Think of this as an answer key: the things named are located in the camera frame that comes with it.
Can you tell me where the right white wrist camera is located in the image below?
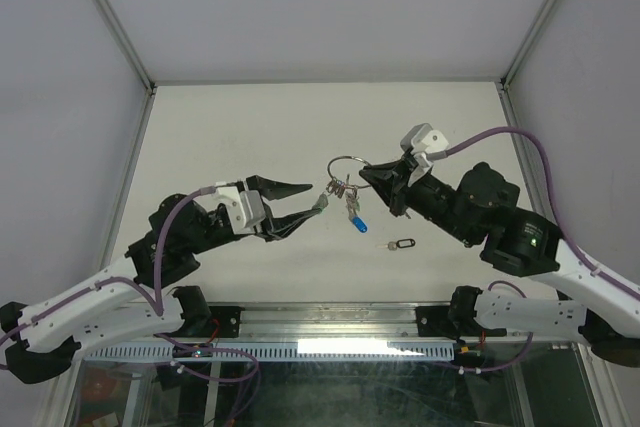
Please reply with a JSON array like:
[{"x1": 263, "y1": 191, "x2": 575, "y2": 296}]
[{"x1": 400, "y1": 123, "x2": 449, "y2": 187}]

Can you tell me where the red tag key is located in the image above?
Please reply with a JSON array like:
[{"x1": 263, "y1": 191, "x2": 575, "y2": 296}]
[{"x1": 326, "y1": 179, "x2": 346, "y2": 199}]

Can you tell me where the aluminium mounting rail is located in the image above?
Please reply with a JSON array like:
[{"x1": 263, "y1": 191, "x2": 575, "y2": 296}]
[{"x1": 62, "y1": 299, "x2": 601, "y2": 348}]

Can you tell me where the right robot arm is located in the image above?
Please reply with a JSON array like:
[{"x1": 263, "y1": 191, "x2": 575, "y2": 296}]
[{"x1": 359, "y1": 159, "x2": 639, "y2": 368}]

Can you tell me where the black tag key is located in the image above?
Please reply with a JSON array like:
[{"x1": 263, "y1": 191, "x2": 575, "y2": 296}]
[{"x1": 379, "y1": 238, "x2": 416, "y2": 252}]

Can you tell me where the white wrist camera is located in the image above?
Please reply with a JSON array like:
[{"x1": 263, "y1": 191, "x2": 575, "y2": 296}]
[
  {"x1": 212, "y1": 181, "x2": 265, "y2": 235},
  {"x1": 400, "y1": 123, "x2": 449, "y2": 187}
]

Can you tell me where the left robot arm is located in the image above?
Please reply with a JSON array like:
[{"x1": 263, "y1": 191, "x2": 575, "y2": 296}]
[{"x1": 1, "y1": 176, "x2": 323, "y2": 385}]

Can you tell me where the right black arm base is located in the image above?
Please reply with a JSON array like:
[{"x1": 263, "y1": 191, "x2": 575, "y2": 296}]
[{"x1": 414, "y1": 305, "x2": 507, "y2": 340}]

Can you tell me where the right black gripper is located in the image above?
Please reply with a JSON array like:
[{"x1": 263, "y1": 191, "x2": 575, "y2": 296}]
[{"x1": 359, "y1": 156, "x2": 479, "y2": 248}]

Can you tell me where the silver keyring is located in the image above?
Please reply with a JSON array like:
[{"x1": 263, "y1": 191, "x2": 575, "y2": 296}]
[{"x1": 326, "y1": 155, "x2": 371, "y2": 190}]

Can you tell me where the blue tag key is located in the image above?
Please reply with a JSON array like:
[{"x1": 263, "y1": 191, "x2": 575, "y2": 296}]
[{"x1": 350, "y1": 216, "x2": 368, "y2": 233}]

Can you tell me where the grey slotted cable duct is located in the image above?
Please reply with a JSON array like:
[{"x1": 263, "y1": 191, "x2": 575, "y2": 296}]
[{"x1": 89, "y1": 338, "x2": 455, "y2": 363}]

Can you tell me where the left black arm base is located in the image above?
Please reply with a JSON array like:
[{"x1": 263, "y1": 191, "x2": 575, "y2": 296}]
[{"x1": 173, "y1": 304, "x2": 244, "y2": 340}]

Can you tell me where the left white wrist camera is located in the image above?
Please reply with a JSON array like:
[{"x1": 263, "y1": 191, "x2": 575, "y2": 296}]
[{"x1": 212, "y1": 181, "x2": 265, "y2": 235}]

